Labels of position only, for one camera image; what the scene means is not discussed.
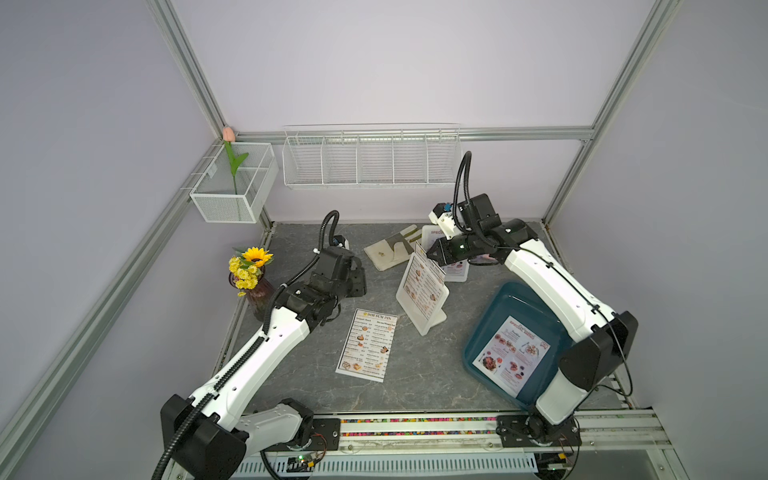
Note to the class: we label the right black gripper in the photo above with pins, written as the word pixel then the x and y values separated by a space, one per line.
pixel 443 257

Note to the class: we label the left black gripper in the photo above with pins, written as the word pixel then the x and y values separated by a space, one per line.
pixel 358 282

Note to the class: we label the special menu sheet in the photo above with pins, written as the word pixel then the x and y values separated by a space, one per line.
pixel 511 356
pixel 457 270

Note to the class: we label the dim sum menu sheet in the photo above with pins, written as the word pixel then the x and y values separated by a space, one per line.
pixel 367 348

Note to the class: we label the white menu holder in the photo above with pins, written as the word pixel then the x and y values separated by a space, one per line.
pixel 430 234
pixel 424 327

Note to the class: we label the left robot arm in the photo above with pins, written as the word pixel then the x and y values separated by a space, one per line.
pixel 209 433

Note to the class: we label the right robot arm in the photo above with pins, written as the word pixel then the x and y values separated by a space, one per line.
pixel 602 337

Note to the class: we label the teal plastic tray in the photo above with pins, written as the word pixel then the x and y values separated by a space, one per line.
pixel 521 302

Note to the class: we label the yellow sunflower bouquet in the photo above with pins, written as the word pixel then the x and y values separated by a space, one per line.
pixel 246 269

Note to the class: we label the small white mesh basket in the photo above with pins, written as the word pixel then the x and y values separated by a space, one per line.
pixel 213 193

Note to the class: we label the pink artificial tulip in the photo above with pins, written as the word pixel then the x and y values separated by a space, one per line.
pixel 235 160

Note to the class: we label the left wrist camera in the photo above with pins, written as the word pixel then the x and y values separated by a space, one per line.
pixel 340 241

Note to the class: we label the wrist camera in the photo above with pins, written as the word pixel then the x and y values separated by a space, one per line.
pixel 443 216
pixel 340 241

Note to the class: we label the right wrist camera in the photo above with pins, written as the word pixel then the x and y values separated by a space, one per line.
pixel 443 216

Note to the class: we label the long white wire basket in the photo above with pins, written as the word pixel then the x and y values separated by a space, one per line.
pixel 387 155

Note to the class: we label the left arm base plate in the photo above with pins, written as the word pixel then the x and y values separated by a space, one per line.
pixel 324 434

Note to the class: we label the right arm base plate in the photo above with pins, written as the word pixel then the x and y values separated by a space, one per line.
pixel 532 430

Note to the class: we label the aluminium front rail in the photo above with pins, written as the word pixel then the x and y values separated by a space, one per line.
pixel 452 444

